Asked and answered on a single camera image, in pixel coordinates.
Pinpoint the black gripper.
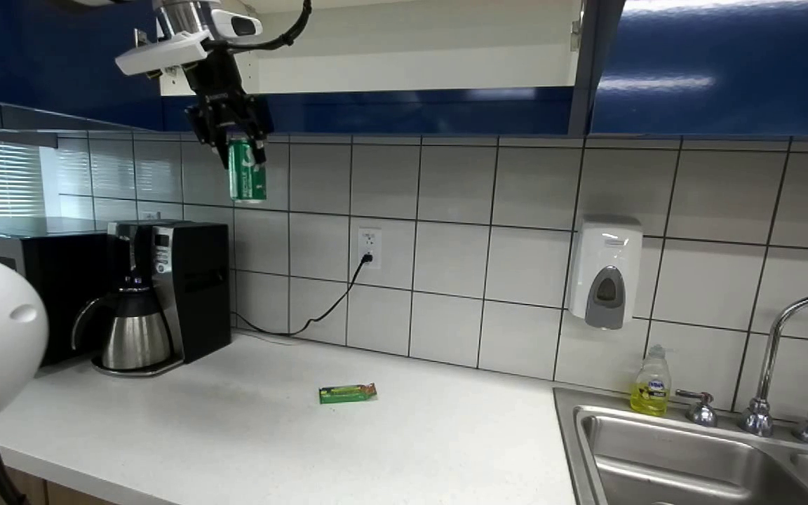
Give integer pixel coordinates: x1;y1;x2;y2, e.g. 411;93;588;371
181;46;272;175

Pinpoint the green soda can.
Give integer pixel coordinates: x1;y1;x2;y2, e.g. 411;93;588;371
223;131;270;207

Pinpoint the black steel coffee maker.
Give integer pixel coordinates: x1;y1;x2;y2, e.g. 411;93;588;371
111;220;234;377

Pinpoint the stainless steel carafe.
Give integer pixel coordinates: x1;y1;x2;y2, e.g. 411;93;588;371
69;270;176;377

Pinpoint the black microwave oven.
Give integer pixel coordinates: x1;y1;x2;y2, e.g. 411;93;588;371
17;231;131;367

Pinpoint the blue cabinet door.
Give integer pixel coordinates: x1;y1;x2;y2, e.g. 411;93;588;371
567;0;627;137
0;0;164;134

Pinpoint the green snack packet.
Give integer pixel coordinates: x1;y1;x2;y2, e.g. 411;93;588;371
317;378;380;406

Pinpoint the wooden base cabinet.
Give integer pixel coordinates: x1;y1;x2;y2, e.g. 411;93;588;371
0;461;117;505

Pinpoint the yellow dish soap bottle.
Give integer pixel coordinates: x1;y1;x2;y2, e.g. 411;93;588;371
624;342;675;419

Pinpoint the stainless steel sink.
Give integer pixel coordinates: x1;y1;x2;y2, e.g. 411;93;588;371
553;387;808;505

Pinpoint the chrome sink faucet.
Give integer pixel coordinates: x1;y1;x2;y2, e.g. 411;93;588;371
674;288;808;447

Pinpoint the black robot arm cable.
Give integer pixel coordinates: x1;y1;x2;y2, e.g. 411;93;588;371
233;0;314;53

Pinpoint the white wall outlet with plug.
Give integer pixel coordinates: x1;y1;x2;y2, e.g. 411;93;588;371
352;225;386;276

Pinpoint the black power cable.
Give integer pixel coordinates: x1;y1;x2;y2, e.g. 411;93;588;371
230;251;375;339

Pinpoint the white open wall cabinet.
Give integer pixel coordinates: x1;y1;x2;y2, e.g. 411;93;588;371
153;0;587;137

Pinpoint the white wall soap dispenser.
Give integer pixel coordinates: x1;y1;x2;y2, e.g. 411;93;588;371
567;220;645;332

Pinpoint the closed blue wall cabinet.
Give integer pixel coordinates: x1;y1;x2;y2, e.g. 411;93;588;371
592;0;808;144

